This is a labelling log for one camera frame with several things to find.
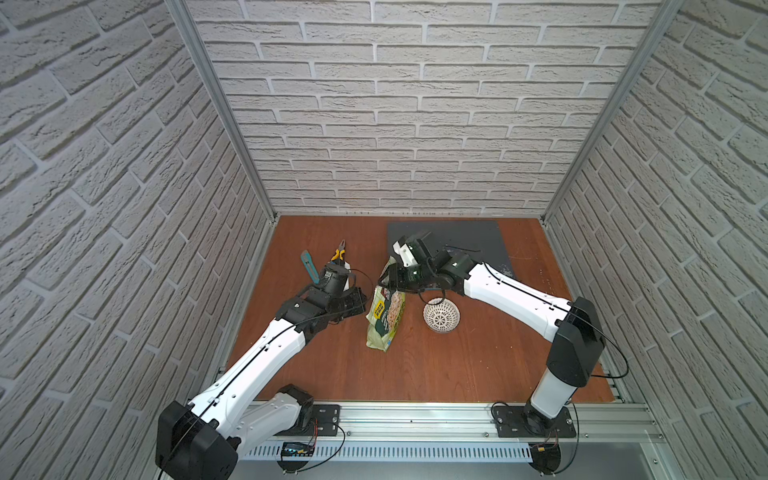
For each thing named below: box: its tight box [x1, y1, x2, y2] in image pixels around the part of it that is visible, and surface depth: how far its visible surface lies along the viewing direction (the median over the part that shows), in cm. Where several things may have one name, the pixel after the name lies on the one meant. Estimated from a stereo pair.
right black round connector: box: [529, 443, 561, 475], surface depth 72 cm
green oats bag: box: [366, 256, 407, 352], surface depth 79 cm
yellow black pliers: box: [331, 239, 347, 262], surface depth 109 cm
